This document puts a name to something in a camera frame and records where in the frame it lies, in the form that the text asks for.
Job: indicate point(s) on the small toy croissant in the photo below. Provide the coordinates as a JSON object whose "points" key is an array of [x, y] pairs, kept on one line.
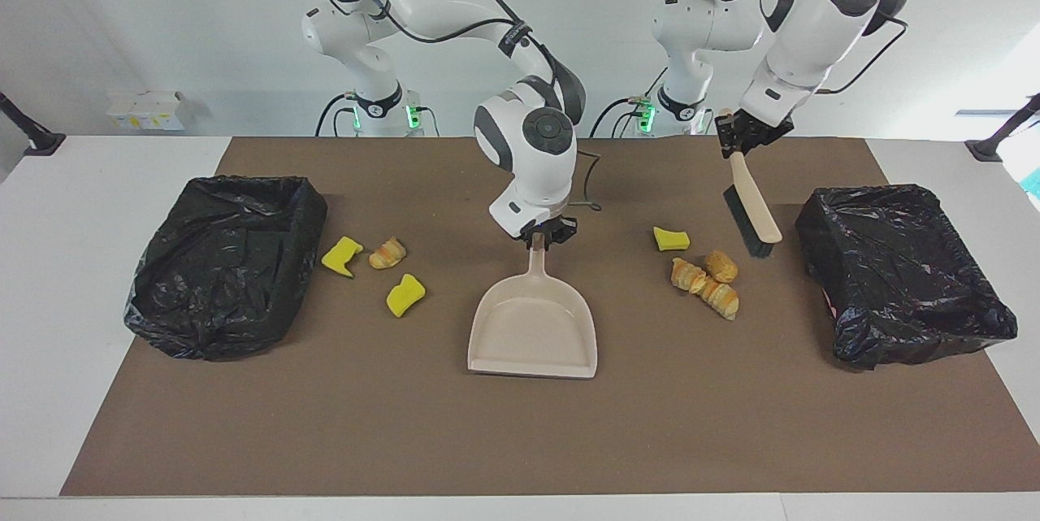
{"points": [[387, 254]]}

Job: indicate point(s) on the long toy croissant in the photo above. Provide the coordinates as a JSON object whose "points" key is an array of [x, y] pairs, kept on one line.
{"points": [[721, 299]]}

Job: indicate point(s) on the round brown toy bun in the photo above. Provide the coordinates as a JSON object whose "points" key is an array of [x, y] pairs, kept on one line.
{"points": [[721, 267]]}

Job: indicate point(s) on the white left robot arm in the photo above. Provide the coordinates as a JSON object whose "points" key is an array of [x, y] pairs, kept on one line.
{"points": [[812, 17]]}

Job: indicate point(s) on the teal plastic object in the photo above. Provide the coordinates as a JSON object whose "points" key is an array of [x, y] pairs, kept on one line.
{"points": [[1033, 184]]}

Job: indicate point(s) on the white cardboard box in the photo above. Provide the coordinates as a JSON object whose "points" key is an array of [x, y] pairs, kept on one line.
{"points": [[150, 110]]}

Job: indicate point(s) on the short toy croissant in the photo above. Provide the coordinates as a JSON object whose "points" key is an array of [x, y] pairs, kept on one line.
{"points": [[689, 275]]}

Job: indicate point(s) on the yellow green sponge piece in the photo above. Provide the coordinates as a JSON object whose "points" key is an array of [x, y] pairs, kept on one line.
{"points": [[671, 240]]}

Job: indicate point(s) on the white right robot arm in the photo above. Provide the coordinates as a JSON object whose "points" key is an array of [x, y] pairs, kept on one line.
{"points": [[528, 171]]}

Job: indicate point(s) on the black bag lined bin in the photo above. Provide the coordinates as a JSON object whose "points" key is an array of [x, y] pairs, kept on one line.
{"points": [[894, 285], [219, 277]]}

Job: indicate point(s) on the beige brush black bristles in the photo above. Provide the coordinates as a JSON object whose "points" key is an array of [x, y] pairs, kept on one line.
{"points": [[756, 212]]}

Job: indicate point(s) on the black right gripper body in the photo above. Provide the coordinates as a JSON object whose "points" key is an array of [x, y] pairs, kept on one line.
{"points": [[559, 228]]}

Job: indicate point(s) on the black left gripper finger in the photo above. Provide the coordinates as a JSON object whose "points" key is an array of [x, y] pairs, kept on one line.
{"points": [[727, 145], [751, 145]]}

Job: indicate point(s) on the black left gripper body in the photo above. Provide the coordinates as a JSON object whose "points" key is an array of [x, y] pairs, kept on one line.
{"points": [[760, 132]]}

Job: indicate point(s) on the beige plastic dustpan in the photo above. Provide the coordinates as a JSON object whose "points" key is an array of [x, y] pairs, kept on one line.
{"points": [[532, 334]]}

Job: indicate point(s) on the brown table mat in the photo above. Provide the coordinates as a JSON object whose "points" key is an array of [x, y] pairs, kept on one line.
{"points": [[520, 440]]}

